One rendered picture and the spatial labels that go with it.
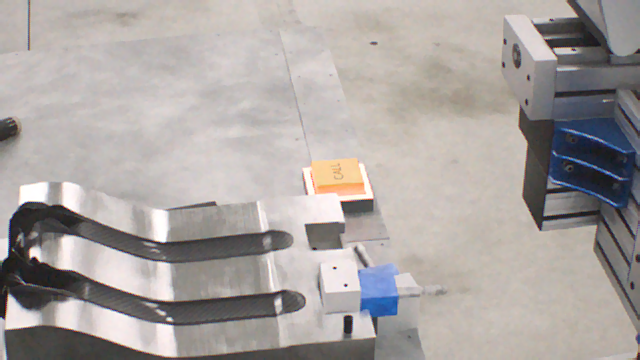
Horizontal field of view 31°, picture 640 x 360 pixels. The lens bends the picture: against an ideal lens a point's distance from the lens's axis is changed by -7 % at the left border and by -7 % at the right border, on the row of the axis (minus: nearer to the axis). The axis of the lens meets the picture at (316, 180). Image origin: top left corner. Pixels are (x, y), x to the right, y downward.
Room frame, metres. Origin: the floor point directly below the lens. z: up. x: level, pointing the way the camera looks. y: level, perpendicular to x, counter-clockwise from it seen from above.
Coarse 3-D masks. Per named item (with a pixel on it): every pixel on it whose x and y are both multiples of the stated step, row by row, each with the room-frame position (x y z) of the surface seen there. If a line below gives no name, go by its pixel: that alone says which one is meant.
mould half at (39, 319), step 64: (64, 192) 1.11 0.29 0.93; (0, 256) 1.08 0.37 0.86; (64, 256) 0.99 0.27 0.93; (128, 256) 1.03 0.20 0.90; (256, 256) 1.05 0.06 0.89; (320, 256) 1.05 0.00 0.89; (0, 320) 0.96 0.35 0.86; (64, 320) 0.88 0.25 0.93; (128, 320) 0.92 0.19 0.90; (256, 320) 0.94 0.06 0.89; (320, 320) 0.94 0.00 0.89
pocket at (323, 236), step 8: (312, 224) 1.11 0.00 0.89; (320, 224) 1.11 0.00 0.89; (328, 224) 1.11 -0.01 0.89; (336, 224) 1.11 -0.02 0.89; (344, 224) 1.11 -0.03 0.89; (312, 232) 1.11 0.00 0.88; (320, 232) 1.11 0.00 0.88; (328, 232) 1.11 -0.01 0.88; (336, 232) 1.11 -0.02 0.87; (344, 232) 1.11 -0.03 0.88; (312, 240) 1.11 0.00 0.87; (320, 240) 1.11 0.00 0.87; (328, 240) 1.11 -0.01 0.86; (336, 240) 1.11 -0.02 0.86; (344, 240) 1.10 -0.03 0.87; (312, 248) 1.10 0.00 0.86; (320, 248) 1.10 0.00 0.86; (328, 248) 1.10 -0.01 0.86; (336, 248) 1.10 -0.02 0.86; (344, 248) 1.08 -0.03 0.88
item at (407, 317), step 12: (360, 252) 1.13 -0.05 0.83; (372, 264) 1.11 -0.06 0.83; (396, 276) 1.06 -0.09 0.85; (408, 276) 1.06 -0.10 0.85; (408, 300) 1.03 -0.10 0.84; (408, 312) 1.03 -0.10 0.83; (372, 324) 1.03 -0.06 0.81; (384, 324) 1.02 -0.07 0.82; (396, 324) 1.02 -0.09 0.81; (408, 324) 1.03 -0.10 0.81
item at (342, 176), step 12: (312, 168) 1.31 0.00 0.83; (324, 168) 1.30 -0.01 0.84; (336, 168) 1.30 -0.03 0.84; (348, 168) 1.30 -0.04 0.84; (324, 180) 1.28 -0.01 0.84; (336, 180) 1.28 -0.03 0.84; (348, 180) 1.28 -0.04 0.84; (360, 180) 1.28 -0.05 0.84; (324, 192) 1.26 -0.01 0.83; (336, 192) 1.27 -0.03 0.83; (348, 192) 1.27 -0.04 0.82; (360, 192) 1.27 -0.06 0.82
